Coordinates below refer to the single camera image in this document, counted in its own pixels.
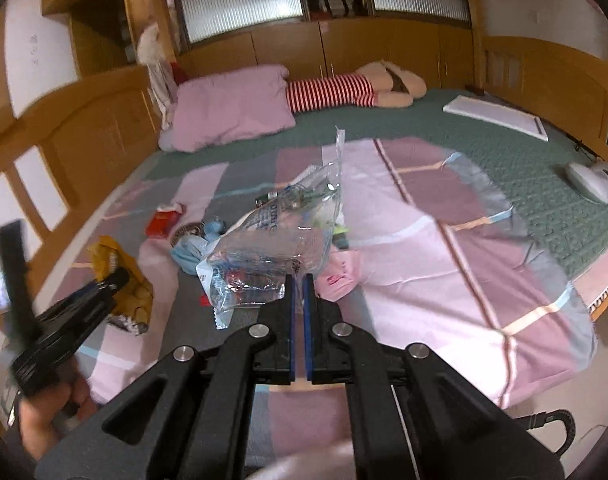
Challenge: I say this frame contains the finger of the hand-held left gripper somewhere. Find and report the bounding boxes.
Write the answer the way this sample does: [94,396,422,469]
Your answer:
[36,267,130,335]

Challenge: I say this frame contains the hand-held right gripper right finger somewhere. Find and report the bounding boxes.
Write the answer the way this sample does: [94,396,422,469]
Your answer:
[304,274,565,480]

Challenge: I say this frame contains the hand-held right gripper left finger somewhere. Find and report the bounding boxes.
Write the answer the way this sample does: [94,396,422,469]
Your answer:
[34,274,301,480]

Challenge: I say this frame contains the clear plastic bag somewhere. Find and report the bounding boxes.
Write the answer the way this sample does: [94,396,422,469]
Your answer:
[196,127,347,332]

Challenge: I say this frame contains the person's left hand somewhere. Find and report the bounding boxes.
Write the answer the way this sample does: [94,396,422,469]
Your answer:
[18,360,100,463]

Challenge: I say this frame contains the yellow snack bag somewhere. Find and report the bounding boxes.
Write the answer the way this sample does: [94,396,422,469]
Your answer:
[86,236,155,337]

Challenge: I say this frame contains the pink packet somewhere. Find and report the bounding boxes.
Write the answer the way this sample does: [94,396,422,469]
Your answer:
[314,249,363,304]

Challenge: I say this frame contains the small green wrapper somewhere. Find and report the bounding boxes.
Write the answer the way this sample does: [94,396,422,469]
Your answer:
[332,224,353,252]

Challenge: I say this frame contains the red cigarette pack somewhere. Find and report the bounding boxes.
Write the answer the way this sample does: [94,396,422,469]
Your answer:
[144,202,185,239]

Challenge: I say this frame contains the blue face mask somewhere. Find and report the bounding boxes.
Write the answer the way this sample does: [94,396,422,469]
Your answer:
[171,217,228,276]

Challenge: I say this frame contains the plaid bedsheet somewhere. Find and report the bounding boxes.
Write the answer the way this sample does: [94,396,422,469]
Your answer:
[68,136,599,471]

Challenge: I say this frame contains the pink pillow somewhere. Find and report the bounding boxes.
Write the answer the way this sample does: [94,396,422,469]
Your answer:
[159,65,297,154]

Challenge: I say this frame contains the white hanging cloth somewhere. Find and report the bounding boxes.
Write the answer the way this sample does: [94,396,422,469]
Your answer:
[136,24,181,128]

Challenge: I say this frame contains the striped plush doll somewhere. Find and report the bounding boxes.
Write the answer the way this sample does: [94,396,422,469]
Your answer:
[286,61,427,114]

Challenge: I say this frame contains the green quilted mattress cover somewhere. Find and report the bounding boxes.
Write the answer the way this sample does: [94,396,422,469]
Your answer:
[142,87,608,283]

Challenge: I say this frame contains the white flat board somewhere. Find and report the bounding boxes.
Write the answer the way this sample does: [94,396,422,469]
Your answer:
[443,94,550,144]

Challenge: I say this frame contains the white oval device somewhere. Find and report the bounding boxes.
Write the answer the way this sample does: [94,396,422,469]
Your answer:
[563,161,608,206]

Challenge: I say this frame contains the wooden bed frame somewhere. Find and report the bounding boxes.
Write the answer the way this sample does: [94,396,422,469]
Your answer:
[0,35,608,323]

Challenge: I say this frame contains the wooden wall cabinets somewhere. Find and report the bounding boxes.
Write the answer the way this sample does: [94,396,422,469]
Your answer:
[176,16,477,92]

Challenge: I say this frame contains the black strap hook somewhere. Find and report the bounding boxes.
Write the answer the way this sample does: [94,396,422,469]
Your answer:
[508,408,578,457]

